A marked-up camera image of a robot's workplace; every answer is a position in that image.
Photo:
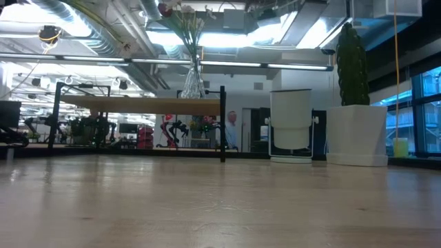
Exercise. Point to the white angular plant pot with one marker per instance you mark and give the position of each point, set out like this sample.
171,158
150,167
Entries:
358,137

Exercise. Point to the black round ceiling device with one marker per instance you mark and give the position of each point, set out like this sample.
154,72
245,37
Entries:
50,33

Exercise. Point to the black monitor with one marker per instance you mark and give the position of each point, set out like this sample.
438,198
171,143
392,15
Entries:
10,113

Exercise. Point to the person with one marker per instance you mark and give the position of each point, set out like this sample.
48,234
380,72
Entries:
232,118

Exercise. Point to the faceted clear glass vase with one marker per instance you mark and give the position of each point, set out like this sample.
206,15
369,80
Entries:
193,86

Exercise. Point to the black aluminium table frame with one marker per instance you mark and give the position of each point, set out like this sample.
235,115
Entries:
138,153

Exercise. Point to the dark dome ceiling camera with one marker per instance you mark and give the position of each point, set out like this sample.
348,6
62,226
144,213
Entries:
327,51

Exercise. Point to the wooden shelf black metal frame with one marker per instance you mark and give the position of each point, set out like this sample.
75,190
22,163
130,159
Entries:
155,106

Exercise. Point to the red artificial tulip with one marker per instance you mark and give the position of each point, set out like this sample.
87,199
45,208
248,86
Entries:
164,10

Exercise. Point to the green cactus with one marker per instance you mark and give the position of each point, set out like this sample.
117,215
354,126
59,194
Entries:
353,69

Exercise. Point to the long linear ceiling light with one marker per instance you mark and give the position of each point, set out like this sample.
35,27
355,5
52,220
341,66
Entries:
227,63

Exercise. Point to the red stacked object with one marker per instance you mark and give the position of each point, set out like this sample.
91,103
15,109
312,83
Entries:
145,137

